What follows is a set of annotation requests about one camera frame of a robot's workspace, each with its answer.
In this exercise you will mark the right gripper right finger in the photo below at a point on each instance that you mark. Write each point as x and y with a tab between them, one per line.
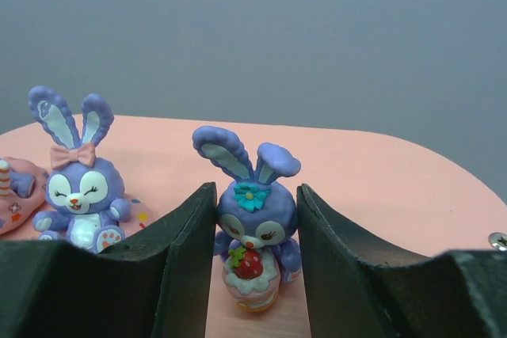
359	285

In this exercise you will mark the pink bunny toy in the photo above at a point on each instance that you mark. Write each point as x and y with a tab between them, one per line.
23	187

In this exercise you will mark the purple bear toy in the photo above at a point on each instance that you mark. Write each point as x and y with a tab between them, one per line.
256	216

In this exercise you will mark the pink three-tier shelf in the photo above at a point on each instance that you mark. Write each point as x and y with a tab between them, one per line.
400	191

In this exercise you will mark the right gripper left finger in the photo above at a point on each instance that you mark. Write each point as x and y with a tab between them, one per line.
154	283

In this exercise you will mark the purple octopus orange hat toy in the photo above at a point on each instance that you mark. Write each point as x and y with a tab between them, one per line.
86	193

